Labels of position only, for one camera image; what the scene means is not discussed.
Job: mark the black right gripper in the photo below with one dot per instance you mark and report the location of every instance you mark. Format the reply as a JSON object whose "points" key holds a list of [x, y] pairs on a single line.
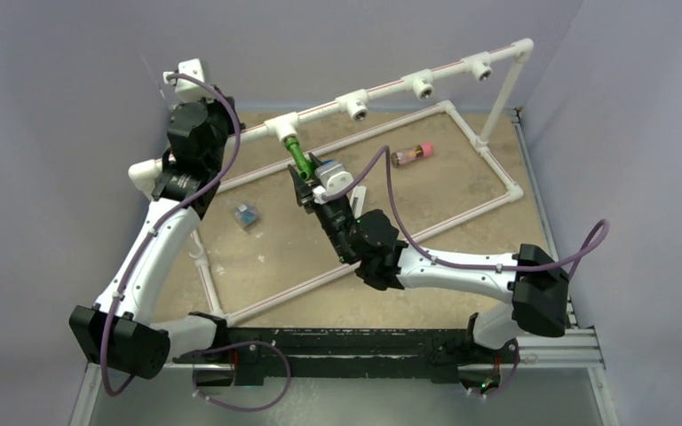
{"points": [[305, 194]]}

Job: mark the green plastic water faucet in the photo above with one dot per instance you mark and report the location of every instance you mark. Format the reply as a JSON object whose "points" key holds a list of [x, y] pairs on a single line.
{"points": [[304, 165]]}

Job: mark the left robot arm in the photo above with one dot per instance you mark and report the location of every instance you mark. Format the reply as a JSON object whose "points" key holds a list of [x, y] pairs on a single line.
{"points": [[118, 332]]}

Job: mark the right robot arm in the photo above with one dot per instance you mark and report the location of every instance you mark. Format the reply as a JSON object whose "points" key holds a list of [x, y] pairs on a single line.
{"points": [[530, 288]]}

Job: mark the white plastic clip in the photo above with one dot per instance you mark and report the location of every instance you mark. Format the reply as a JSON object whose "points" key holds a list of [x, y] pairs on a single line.
{"points": [[357, 199]]}

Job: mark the small blue foil packet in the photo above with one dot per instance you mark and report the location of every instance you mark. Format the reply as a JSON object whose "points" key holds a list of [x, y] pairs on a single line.
{"points": [[245, 215]]}

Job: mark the pink capped small bottle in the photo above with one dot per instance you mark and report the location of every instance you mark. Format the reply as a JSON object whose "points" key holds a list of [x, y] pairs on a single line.
{"points": [[404, 157]]}

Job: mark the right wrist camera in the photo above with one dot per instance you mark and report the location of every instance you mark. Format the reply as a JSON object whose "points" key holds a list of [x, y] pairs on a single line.
{"points": [[332, 181]]}

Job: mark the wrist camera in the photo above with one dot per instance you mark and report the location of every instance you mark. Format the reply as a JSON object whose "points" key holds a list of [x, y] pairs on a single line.
{"points": [[188, 81], [332, 181]]}

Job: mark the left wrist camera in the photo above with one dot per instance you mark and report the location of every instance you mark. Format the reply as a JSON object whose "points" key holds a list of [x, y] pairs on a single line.
{"points": [[188, 81]]}

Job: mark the white PVC pipe frame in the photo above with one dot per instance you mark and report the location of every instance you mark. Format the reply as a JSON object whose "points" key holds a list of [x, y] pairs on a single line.
{"points": [[355, 104]]}

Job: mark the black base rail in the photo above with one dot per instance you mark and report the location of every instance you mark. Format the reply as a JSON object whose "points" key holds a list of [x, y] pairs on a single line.
{"points": [[440, 355]]}

